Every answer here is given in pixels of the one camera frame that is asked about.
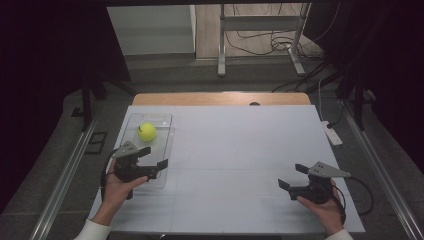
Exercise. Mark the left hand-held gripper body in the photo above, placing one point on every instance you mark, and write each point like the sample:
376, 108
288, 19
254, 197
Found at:
128, 170

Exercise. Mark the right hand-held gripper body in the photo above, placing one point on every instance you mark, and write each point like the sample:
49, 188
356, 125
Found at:
313, 191

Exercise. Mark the clear plastic container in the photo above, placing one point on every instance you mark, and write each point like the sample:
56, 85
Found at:
163, 146

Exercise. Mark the yellow tennis ball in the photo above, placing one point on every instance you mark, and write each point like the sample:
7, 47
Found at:
146, 132

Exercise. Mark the person's right hand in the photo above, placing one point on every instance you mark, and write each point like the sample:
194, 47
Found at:
325, 213

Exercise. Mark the person's left hand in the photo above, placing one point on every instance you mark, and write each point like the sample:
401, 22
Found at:
115, 196

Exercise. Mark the white board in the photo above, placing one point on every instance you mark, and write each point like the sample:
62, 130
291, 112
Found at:
250, 160

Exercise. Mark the white power strip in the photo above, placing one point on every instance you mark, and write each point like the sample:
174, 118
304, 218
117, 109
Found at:
332, 134

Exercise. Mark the black stand leg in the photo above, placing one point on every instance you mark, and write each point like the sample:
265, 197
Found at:
358, 103
86, 103

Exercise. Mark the wooden table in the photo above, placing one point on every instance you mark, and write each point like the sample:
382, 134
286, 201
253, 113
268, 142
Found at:
200, 99

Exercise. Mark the black table grommet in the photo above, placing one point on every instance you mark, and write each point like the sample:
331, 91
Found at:
254, 103

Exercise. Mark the white cabinet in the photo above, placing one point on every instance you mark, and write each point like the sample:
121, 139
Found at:
150, 30

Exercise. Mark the dark curtain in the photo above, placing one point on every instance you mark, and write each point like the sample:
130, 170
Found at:
393, 66
40, 83

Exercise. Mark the grey metal stand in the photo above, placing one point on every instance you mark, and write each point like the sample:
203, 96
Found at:
221, 50

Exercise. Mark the black floor frame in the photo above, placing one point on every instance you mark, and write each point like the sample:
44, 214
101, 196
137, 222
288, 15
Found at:
96, 142

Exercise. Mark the aluminium rail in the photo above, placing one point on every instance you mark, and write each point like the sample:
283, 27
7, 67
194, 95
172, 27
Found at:
63, 180
383, 180

